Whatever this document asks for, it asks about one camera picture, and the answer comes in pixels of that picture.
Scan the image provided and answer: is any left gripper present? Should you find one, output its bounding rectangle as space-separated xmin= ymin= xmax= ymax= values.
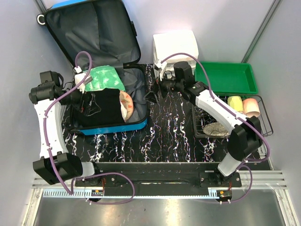
xmin=61 ymin=81 xmax=101 ymax=115

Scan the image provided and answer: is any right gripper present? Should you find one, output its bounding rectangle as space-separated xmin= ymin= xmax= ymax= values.
xmin=143 ymin=70 xmax=183 ymax=105

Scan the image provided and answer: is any black garment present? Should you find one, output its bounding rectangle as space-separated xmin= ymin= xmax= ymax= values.
xmin=72 ymin=89 xmax=125 ymax=128

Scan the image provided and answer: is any blue fish-print suitcase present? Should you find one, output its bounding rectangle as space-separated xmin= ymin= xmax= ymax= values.
xmin=37 ymin=0 xmax=149 ymax=135

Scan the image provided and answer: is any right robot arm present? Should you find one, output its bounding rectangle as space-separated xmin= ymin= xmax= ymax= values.
xmin=152 ymin=60 xmax=263 ymax=187

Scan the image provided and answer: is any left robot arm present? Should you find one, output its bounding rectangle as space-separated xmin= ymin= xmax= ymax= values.
xmin=29 ymin=71 xmax=102 ymax=186

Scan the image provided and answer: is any pink mesh patterned pouch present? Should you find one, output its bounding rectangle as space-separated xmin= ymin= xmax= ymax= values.
xmin=119 ymin=90 xmax=134 ymax=122

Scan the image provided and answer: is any green white patterned garment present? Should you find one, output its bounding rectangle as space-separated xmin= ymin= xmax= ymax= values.
xmin=85 ymin=65 xmax=126 ymax=92

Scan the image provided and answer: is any white plastic drawer unit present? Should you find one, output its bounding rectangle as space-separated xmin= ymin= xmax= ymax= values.
xmin=152 ymin=31 xmax=199 ymax=76

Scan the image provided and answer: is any speckled grey plate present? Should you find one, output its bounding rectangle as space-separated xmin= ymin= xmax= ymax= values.
xmin=203 ymin=122 xmax=230 ymax=137

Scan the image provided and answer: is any green plastic tray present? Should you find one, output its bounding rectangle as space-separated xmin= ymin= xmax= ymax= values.
xmin=202 ymin=62 xmax=258 ymax=95

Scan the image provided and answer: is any yellow faceted cup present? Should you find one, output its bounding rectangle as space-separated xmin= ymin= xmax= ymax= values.
xmin=227 ymin=96 xmax=244 ymax=113

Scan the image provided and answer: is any light pink cup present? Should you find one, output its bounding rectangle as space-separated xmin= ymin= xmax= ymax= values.
xmin=243 ymin=98 xmax=261 ymax=118

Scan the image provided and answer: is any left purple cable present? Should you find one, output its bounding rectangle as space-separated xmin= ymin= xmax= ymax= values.
xmin=43 ymin=51 xmax=136 ymax=205

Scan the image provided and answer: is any purple cable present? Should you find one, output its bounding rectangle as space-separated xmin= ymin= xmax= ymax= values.
xmin=43 ymin=51 xmax=136 ymax=205
xmin=159 ymin=52 xmax=270 ymax=204

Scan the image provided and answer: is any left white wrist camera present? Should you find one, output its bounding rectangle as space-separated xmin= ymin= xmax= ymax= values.
xmin=73 ymin=66 xmax=93 ymax=93

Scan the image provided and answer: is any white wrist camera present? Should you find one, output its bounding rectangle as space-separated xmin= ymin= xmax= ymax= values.
xmin=73 ymin=66 xmax=93 ymax=93
xmin=153 ymin=59 xmax=167 ymax=81

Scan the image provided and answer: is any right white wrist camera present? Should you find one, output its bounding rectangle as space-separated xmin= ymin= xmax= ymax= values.
xmin=153 ymin=59 xmax=167 ymax=81

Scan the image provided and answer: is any black wire basket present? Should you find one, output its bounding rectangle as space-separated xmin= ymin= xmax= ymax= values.
xmin=191 ymin=94 xmax=274 ymax=139

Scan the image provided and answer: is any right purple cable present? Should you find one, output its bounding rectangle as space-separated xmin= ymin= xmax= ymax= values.
xmin=159 ymin=52 xmax=270 ymax=204

